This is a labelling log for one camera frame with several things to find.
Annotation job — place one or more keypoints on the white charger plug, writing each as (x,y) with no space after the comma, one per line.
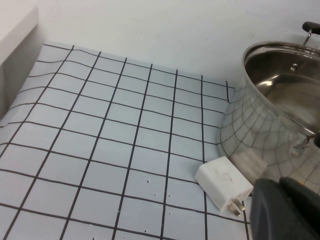
(222,182)

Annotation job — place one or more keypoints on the grey grid pattern table cloth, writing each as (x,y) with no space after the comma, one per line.
(100,150)

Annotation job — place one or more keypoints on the white side board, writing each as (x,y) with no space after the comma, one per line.
(15,35)

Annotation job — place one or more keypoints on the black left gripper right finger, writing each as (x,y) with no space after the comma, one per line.
(300,188)

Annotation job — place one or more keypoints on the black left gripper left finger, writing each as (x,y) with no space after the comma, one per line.
(275,217)

